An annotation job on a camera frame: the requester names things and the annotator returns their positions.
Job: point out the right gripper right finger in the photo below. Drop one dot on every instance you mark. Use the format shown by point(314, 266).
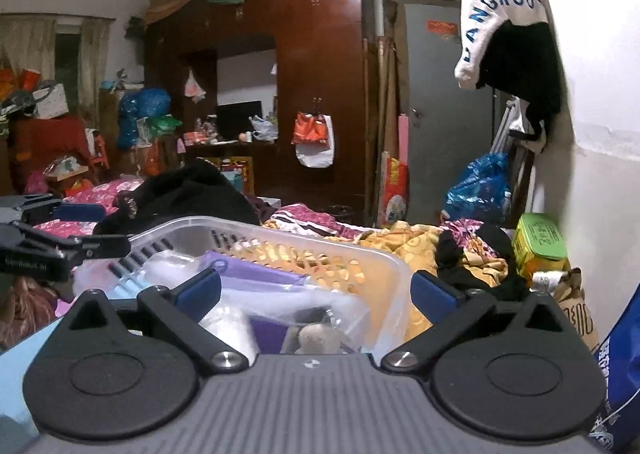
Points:
point(434, 298)

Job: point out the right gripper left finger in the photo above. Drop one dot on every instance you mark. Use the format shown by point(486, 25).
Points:
point(196, 297)

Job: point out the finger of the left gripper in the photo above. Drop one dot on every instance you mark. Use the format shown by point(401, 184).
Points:
point(95, 246)
point(34, 209)

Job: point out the clear plastic bag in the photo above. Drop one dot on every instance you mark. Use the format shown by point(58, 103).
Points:
point(346, 313)

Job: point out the clear plastic basket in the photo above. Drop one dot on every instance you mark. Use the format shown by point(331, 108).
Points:
point(194, 236)

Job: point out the white plush toy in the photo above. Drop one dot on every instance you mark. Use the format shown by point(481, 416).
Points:
point(319, 339)

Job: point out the pink floral bedding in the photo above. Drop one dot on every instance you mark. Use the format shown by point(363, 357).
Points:
point(103, 195)

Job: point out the red cloth covered furniture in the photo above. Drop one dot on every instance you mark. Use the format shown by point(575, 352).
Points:
point(34, 143)

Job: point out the yellow patterned blanket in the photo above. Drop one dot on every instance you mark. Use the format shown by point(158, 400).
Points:
point(451, 250)

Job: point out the purple box in basket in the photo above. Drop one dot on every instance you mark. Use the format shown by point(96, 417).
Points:
point(255, 304)

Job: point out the black clothing pile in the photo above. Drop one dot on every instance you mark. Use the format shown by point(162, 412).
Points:
point(197, 189)

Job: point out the blue plastic bag by door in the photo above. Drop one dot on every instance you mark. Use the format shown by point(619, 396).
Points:
point(483, 191)

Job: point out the green yellow box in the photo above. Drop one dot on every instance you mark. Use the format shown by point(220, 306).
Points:
point(538, 246)

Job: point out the blue bags pile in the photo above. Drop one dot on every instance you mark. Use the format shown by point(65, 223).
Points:
point(135, 109)

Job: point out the beige window curtains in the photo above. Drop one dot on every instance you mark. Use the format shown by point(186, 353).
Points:
point(29, 43)

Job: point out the grey door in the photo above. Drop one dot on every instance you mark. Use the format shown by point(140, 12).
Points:
point(449, 127)

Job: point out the blue table mat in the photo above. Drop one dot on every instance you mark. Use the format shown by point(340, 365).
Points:
point(17, 427)

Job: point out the white hanging plastic bag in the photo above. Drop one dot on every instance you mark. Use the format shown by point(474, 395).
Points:
point(192, 89)

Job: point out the dark blue bag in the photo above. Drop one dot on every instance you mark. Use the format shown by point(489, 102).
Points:
point(618, 357)

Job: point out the orange white hanging bag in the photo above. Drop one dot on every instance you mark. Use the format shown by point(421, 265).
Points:
point(313, 139)

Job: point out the brown wooden wardrobe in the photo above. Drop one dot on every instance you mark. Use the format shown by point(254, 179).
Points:
point(325, 62)

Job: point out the black hanging garment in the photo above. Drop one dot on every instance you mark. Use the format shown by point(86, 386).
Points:
point(523, 61)

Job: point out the white cap with blue letters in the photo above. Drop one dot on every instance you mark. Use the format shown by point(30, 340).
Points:
point(479, 20)

